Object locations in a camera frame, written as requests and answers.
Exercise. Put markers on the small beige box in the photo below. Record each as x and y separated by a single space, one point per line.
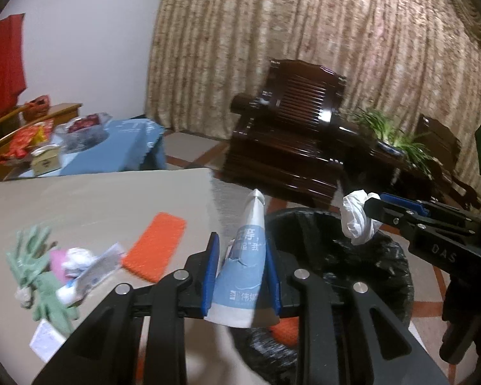
46 162

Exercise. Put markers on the white tissue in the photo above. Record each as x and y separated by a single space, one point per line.
356 216

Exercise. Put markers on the red snack packets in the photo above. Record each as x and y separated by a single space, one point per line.
24 140

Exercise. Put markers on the black bag-lined trash bin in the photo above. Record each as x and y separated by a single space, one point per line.
344 256

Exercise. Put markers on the clear plastic bag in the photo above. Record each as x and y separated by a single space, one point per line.
84 128

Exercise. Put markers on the beige patterned curtain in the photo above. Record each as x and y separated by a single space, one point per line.
304 20

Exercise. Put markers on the blue tablecloth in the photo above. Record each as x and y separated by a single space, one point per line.
128 144

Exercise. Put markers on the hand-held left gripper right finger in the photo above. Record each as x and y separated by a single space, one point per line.
274 284

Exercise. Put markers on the dark wooden armchair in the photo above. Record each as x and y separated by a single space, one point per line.
280 140
445 148

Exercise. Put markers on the orange mesh scrap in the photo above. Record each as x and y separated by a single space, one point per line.
284 329

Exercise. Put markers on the beige tablecloth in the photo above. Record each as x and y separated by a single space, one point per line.
104 200

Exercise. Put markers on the orange scrub pad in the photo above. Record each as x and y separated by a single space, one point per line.
154 246

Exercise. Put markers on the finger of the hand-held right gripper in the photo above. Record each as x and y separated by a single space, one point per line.
401 202
384 212

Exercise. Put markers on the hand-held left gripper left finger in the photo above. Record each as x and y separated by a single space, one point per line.
209 276

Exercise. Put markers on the dark wooden side table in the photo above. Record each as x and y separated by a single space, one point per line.
368 168

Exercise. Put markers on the potted green plant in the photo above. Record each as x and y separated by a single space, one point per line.
393 136

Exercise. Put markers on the white paper card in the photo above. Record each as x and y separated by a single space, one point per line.
46 341

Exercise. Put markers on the red patterned basket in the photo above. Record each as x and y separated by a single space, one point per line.
36 108

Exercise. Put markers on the green rubber glove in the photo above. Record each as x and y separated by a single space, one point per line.
54 304
28 256

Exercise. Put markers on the red cloth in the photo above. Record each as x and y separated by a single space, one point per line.
4 64

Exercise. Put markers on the pink mesh cloth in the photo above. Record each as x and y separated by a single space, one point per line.
58 264

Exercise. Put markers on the flattened silver tube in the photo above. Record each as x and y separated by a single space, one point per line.
100 266

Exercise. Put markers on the white crumpled paper ball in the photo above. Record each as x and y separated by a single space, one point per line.
78 260

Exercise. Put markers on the blue white toothpaste tube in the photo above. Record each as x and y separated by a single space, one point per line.
240 288

